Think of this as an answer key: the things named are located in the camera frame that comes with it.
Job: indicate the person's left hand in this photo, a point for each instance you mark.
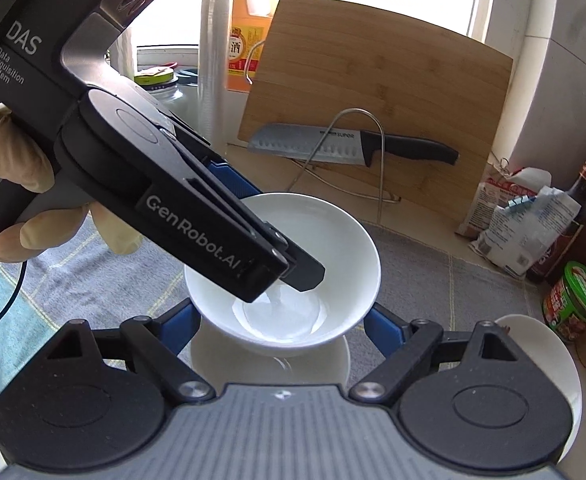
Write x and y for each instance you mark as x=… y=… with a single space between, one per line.
x=13 y=150

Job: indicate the yellow cooking wine bottle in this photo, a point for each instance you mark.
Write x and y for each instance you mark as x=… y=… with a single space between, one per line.
x=245 y=60

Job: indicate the glass jar with yellow lid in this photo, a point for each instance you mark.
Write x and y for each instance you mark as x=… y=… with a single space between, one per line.
x=155 y=77

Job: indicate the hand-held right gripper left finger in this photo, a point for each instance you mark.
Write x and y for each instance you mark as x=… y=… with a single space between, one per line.
x=180 y=327

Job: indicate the green-lid sauce jar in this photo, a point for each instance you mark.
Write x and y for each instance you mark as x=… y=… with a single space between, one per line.
x=580 y=290

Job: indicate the bamboo cutting board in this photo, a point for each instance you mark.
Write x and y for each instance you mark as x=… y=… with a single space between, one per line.
x=373 y=60

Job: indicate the white fruit-print plate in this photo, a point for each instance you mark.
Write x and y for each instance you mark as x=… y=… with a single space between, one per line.
x=543 y=355

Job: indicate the plastic wrap roll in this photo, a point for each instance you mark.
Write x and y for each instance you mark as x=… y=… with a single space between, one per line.
x=215 y=60

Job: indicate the white bag with blue print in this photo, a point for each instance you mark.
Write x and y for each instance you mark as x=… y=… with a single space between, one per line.
x=523 y=240

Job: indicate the white bag with red print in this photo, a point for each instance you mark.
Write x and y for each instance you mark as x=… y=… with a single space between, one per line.
x=483 y=200

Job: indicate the grey checked cloth mat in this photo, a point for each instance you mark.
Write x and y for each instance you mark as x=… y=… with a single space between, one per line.
x=423 y=280

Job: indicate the white ceramic bowl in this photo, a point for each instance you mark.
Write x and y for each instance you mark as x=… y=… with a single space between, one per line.
x=233 y=365
x=333 y=240

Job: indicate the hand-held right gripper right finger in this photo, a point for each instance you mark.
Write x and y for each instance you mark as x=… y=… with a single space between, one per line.
x=383 y=332

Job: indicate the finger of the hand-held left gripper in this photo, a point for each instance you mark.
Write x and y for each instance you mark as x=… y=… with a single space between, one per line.
x=233 y=177
x=303 y=275

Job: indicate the dark soy sauce bottle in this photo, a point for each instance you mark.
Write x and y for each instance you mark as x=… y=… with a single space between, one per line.
x=578 y=195

